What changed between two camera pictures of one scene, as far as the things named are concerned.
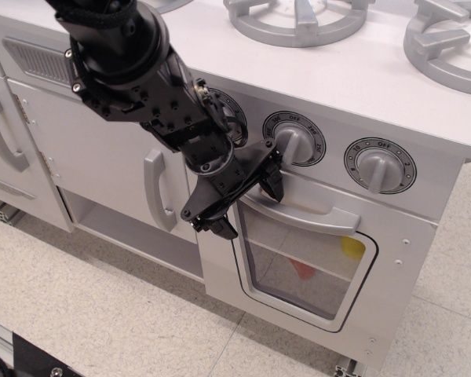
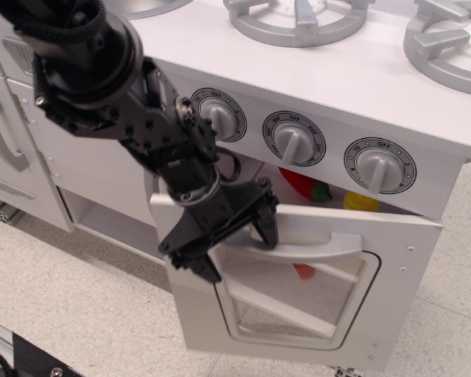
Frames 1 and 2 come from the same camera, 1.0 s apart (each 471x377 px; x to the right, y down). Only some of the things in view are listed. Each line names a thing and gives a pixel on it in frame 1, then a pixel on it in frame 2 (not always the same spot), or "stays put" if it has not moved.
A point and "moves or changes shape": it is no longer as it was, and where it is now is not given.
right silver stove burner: (422, 52) stays put
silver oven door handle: (306, 203) → (342, 244)
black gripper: (214, 192) → (209, 218)
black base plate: (31, 360) stays put
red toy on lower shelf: (303, 270) stays put
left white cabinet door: (13, 172) stays put
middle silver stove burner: (298, 23) stays put
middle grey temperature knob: (300, 138) stays put
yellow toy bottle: (352, 247) → (355, 201)
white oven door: (337, 269) moves or changes shape
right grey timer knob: (381, 166) stays put
